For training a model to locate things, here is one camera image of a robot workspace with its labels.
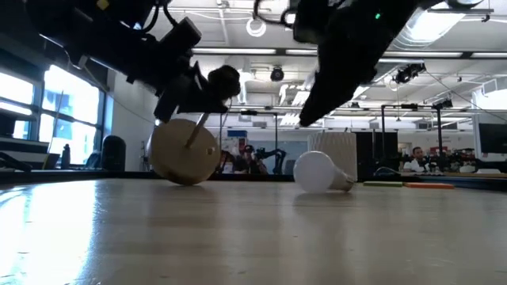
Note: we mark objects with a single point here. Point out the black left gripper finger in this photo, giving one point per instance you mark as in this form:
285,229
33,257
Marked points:
200,79
202,103

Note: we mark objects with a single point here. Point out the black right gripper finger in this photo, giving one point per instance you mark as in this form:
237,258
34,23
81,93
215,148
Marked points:
328,99

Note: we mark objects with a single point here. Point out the round wooden lamp base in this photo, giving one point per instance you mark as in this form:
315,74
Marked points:
178,158

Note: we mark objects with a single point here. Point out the white lightbulb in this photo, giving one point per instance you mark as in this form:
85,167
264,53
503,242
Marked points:
317,172

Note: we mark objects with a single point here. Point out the black background robot arm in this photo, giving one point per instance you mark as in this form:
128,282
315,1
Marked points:
277,156

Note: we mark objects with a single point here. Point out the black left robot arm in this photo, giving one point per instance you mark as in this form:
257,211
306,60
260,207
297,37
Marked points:
99,35

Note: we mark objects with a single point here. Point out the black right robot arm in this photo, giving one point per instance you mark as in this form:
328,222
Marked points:
400,12

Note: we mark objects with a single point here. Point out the white textured pen cup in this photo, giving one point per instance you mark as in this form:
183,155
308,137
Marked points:
336,144

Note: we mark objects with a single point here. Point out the person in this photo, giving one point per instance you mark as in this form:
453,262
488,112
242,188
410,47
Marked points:
249,162
416,160

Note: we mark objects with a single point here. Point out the black rounded chair back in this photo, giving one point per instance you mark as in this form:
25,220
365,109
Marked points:
114,154

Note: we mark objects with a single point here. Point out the green sticky note pad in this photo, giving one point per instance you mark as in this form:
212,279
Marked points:
382,184

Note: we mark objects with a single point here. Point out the dark bottle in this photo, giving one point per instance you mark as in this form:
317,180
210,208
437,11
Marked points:
65,158

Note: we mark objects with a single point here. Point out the orange sticky note pad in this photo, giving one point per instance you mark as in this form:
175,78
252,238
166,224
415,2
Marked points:
429,185

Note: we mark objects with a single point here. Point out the black computer monitor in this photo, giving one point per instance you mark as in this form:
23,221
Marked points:
493,138

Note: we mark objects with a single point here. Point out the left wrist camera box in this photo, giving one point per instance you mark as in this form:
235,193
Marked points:
184,35

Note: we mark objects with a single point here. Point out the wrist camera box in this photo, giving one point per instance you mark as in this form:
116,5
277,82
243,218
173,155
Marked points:
184,35
305,23

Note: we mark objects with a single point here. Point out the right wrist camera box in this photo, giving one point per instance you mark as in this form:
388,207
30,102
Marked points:
305,23

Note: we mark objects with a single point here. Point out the black ceiling dome camera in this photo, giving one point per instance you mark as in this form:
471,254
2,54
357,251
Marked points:
277,74

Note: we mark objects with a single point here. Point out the black camera stand frame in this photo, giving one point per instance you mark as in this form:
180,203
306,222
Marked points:
439,134

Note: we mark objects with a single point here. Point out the black aluminium table frame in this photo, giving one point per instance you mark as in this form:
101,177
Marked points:
79,176

